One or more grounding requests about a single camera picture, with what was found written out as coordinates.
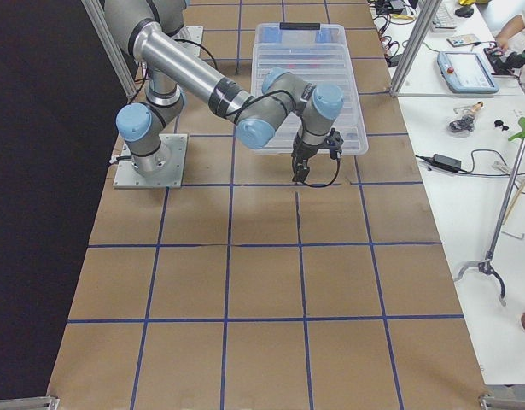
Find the aluminium rail left corner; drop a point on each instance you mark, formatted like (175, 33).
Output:
(31, 403)

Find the black power adapter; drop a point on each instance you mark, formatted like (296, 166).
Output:
(447, 163)

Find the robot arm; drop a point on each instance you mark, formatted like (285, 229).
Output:
(147, 30)

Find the person at desk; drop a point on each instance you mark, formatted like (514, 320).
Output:
(512, 37)

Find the aluminium frame post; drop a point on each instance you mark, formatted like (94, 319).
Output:
(423, 23)

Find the aluminium rail corner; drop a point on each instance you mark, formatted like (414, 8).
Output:
(492, 402)
(31, 403)

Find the clear plastic storage box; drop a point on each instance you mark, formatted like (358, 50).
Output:
(328, 33)

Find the teach pendant tablet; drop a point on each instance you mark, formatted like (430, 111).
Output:
(465, 73)

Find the black box latch handle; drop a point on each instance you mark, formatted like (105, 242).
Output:
(299, 26)

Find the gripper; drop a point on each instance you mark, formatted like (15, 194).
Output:
(301, 154)

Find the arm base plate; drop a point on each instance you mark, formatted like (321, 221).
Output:
(190, 37)
(164, 168)

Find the white keyboard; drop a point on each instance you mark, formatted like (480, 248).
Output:
(443, 21)

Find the silver reacher grabber tool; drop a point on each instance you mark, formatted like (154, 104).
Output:
(485, 264)

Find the clear ribbed box lid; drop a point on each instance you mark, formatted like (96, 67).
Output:
(317, 64)

